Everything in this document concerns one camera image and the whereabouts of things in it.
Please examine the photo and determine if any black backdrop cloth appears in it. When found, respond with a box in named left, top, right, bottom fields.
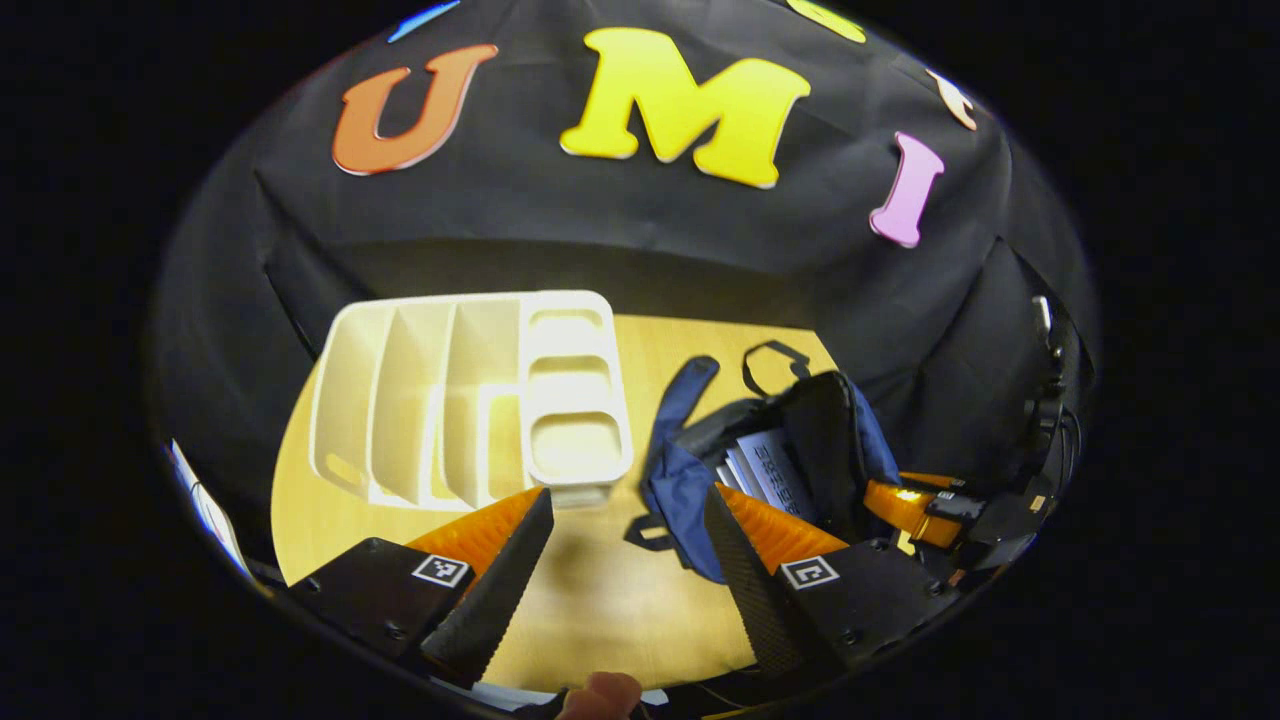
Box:
left=150, top=0, right=1101, bottom=521

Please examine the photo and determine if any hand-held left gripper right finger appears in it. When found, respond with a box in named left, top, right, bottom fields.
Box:
left=703, top=483, right=967, bottom=679

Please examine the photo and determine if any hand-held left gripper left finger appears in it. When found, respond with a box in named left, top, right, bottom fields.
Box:
left=288, top=487, right=556, bottom=691

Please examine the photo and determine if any white plastic bookshelf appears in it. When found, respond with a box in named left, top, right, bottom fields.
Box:
left=308, top=290, right=636, bottom=511

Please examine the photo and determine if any lit screen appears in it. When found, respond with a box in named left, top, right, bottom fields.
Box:
left=165, top=440, right=251, bottom=576

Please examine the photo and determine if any blue schoolbag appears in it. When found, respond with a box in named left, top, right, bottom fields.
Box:
left=625, top=340, right=901, bottom=586

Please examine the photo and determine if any lavender cover book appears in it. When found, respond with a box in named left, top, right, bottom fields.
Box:
left=738, top=428, right=813, bottom=521

